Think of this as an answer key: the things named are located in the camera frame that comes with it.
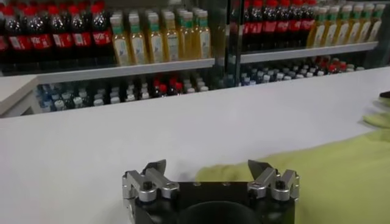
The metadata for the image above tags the glass beverage display cabinet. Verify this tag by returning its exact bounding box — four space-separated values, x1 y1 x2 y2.
227 0 390 88
0 0 232 118

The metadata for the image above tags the blue drink bottle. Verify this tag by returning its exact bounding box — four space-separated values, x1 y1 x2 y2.
39 97 53 113

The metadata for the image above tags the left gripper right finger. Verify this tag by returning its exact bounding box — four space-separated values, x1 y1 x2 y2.
247 159 301 202

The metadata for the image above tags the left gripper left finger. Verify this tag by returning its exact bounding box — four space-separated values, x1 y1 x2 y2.
121 159 180 203

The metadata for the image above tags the white metal frame table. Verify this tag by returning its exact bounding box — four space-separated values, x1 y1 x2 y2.
0 74 39 119

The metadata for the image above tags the light green t-shirt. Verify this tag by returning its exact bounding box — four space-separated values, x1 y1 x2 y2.
194 97 390 224

